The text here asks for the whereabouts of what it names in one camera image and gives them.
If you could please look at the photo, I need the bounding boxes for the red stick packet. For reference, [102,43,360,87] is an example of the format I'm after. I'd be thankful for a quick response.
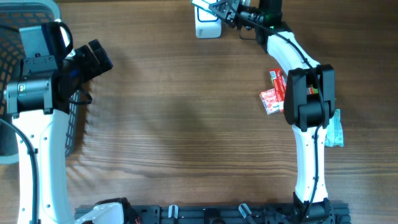
[269,68,286,113]

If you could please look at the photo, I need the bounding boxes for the red white candy pack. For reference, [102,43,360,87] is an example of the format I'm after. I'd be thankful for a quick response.
[259,89,280,114]

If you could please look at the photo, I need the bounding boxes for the white teal wipes packet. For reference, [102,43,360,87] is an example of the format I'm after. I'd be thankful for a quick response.
[325,109,344,147]

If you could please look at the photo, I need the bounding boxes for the green white gum pack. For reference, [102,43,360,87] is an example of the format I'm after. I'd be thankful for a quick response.
[190,0,217,14]

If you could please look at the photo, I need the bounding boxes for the green snack bag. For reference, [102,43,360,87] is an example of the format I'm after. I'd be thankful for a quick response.
[307,85,336,103]

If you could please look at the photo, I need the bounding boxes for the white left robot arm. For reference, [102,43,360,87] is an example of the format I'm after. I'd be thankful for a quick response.
[6,40,137,223]

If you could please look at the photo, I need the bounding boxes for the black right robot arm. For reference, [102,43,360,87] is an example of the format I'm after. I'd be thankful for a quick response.
[208,1,335,223]

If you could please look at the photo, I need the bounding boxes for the white barcode scanner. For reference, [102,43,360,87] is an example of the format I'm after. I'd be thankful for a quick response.
[195,6,222,39]

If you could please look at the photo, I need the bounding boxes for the grey plastic basket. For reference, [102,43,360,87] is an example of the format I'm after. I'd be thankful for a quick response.
[1,0,79,165]

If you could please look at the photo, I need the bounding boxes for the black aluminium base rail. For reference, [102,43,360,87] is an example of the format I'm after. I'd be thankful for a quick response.
[75,203,351,224]

